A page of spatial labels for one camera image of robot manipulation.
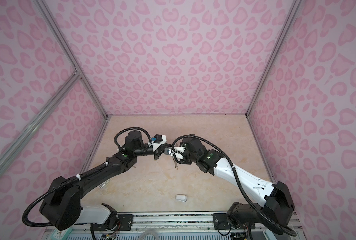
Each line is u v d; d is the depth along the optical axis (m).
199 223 0.74
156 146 0.66
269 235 0.67
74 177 0.46
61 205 0.41
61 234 0.69
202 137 0.55
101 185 0.58
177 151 0.63
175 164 0.82
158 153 0.67
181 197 0.80
